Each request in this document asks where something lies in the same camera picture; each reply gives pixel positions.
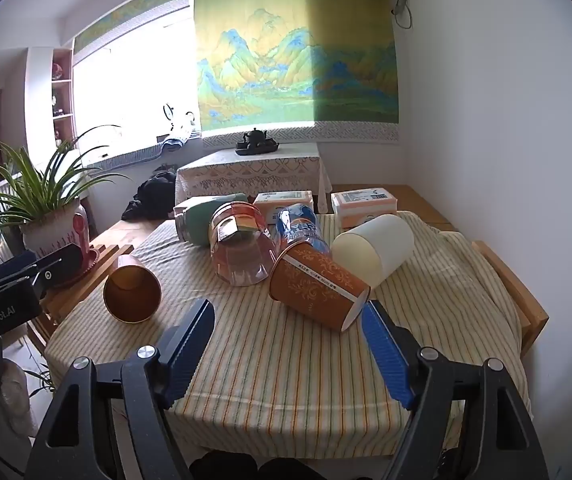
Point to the white wall shelf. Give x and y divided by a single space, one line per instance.
40 100

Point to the blue towel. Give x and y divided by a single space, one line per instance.
175 141

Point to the wooden table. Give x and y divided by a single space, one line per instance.
516 290

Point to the black tea tray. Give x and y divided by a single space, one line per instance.
271 149

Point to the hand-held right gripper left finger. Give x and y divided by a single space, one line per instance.
191 350

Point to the white tissue box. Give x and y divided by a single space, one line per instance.
286 200

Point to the glass kettle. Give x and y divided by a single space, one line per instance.
183 120

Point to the black teapot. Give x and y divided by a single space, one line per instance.
256 139

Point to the pink tissue box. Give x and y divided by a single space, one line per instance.
361 200

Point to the green thermos cup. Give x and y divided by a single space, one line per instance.
195 220

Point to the spider plant in white pot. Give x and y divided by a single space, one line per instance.
48 230

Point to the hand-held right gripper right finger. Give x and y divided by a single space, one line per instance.
386 355

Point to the small table with lace cloth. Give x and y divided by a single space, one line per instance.
246 172

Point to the wooden slatted stand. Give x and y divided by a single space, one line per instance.
100 260

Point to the clear plastic cup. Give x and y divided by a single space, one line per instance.
241 265

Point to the striped tablecloth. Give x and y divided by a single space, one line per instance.
276 360

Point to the black bag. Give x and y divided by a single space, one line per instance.
153 192

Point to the blue drink can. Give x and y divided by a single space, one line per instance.
298 230

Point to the white paper cup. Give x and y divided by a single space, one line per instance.
381 240

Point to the gold paper cup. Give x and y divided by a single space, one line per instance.
130 292

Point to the green landscape curtain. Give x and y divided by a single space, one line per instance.
286 60

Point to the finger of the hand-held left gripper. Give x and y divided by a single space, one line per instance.
13 264
63 260

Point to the orange patterned paper cup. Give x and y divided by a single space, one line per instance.
316 285

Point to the green landscape window valance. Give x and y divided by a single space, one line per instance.
130 15

